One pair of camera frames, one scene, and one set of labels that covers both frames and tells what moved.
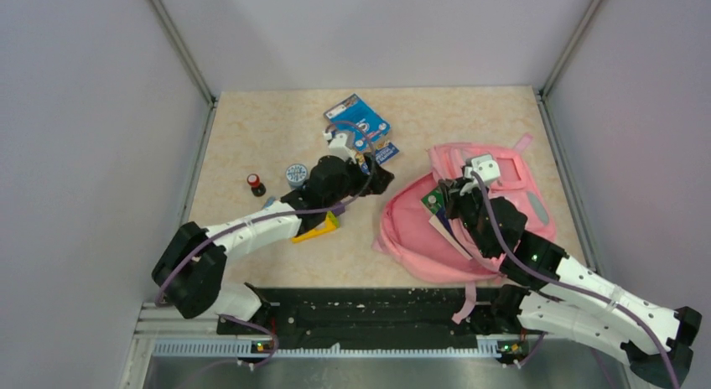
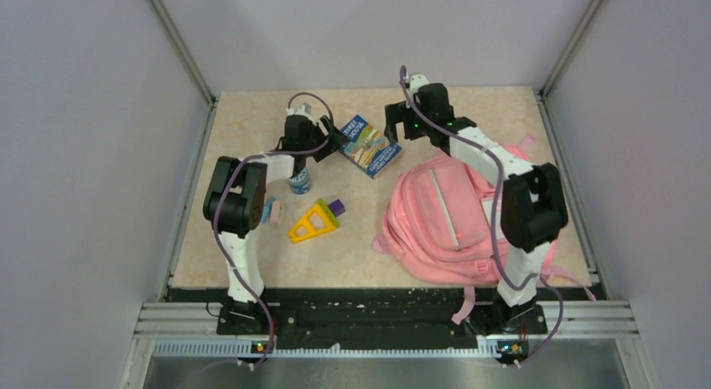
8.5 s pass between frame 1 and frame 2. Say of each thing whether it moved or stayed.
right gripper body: moved
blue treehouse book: moved
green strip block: stayed
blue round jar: stayed
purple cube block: stayed
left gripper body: moved
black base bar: stayed
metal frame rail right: stayed
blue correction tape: stayed
